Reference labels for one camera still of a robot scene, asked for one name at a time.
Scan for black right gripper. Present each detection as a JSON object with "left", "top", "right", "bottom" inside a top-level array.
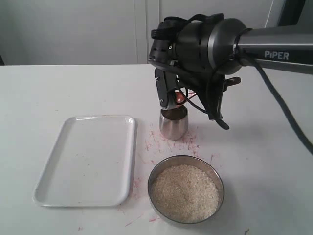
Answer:
[{"left": 149, "top": 21, "right": 225, "bottom": 120}]

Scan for brown wooden spoon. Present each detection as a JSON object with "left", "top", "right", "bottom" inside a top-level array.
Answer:
[{"left": 174, "top": 77, "right": 241, "bottom": 106}]

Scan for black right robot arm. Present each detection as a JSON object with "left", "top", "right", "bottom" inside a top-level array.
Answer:
[{"left": 148, "top": 14, "right": 313, "bottom": 119}]

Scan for stainless steel cup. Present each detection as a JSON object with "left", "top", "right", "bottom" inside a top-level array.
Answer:
[{"left": 159, "top": 106, "right": 189, "bottom": 141}]

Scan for steel bowl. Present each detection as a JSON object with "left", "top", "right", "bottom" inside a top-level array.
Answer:
[{"left": 147, "top": 155, "right": 224, "bottom": 226}]

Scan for beige granular grain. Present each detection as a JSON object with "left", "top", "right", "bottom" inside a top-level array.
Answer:
[{"left": 151, "top": 164, "right": 219, "bottom": 223}]

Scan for white rectangular plastic tray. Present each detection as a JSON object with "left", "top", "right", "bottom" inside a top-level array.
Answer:
[{"left": 33, "top": 116, "right": 137, "bottom": 207}]

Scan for white cabinet doors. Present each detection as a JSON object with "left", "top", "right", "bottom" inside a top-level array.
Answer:
[{"left": 0, "top": 0, "right": 284, "bottom": 65}]

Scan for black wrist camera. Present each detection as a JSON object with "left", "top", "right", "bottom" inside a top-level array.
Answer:
[{"left": 151, "top": 16, "right": 188, "bottom": 41}]

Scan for black braided cable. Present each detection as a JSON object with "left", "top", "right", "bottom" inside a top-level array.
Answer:
[{"left": 183, "top": 13, "right": 313, "bottom": 156}]

